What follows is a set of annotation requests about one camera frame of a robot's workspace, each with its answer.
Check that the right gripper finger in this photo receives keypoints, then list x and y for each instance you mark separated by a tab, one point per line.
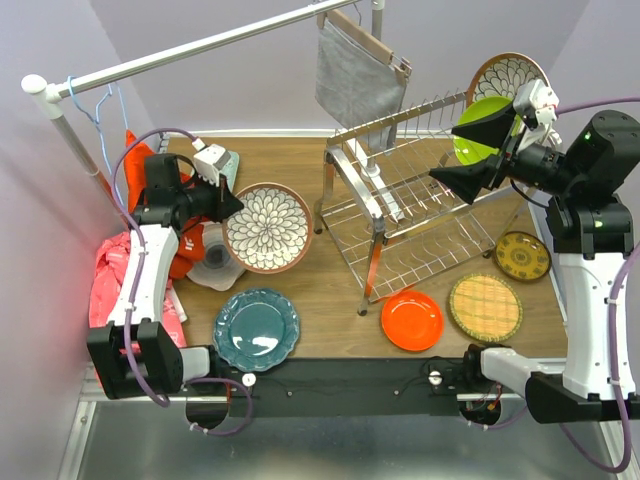
465	181
487	130

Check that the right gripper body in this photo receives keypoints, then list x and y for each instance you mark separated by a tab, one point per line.
534	164

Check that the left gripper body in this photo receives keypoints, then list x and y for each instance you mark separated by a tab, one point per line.
204	199

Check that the lime green plate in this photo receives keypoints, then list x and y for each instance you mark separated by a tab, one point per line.
475	135

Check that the large floral plate brown rim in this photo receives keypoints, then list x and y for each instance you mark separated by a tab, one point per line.
502	75

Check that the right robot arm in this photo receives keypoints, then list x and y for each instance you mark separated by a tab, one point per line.
593	237

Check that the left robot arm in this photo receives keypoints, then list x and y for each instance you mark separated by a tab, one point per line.
132	353

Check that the metal dish rack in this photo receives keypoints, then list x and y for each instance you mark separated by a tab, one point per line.
392	223

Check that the light blue divided tray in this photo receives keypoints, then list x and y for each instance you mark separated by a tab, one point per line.
230	168

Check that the orange oven mitt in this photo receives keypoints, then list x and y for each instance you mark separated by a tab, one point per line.
191	249

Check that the yellow patterned dark plate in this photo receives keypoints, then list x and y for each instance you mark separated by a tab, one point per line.
522	256

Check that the pink plastic bag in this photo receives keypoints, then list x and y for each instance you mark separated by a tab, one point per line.
110	267

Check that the wooden clip hanger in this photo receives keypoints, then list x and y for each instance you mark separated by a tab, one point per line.
369	41

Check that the woven bamboo plate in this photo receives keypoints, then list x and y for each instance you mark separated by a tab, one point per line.
485	307

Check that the teal scalloped plate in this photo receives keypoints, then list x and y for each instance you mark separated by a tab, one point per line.
256	330

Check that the grey hanging cloth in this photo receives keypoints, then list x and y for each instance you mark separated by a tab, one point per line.
352	86

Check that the orange plate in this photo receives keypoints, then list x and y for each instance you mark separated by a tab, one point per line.
412	321

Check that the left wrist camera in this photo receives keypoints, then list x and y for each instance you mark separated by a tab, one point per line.
209	160

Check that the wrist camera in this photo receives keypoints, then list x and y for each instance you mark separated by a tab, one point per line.
535	104
209	160

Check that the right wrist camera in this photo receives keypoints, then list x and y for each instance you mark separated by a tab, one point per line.
535	104

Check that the blue wire hanger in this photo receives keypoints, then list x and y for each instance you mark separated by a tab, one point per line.
95	118

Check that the white clothes rail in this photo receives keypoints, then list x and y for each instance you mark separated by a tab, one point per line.
47	96

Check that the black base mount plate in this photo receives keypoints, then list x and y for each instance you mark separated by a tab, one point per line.
339	387

